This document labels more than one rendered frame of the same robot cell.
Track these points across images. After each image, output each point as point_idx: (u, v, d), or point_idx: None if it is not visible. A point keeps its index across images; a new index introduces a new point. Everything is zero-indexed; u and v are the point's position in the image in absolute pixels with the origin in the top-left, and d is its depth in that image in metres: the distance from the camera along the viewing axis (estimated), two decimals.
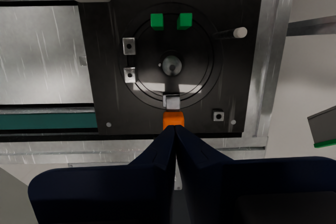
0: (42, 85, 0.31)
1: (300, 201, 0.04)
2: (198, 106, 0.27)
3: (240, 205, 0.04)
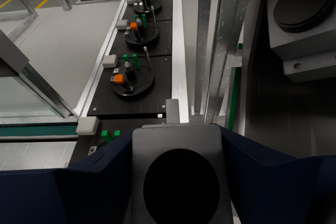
0: None
1: None
2: (130, 201, 0.34)
3: None
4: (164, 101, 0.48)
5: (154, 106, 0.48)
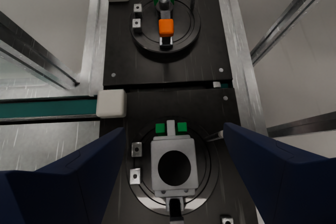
0: None
1: None
2: (203, 212, 0.25)
3: None
4: (220, 62, 0.32)
5: (207, 69, 0.32)
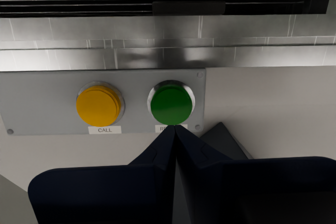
0: None
1: (300, 201, 0.04)
2: None
3: (240, 205, 0.04)
4: None
5: None
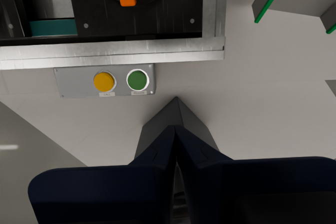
0: (29, 0, 0.35)
1: (300, 201, 0.04)
2: None
3: (240, 205, 0.04)
4: (193, 11, 0.32)
5: (178, 20, 0.32)
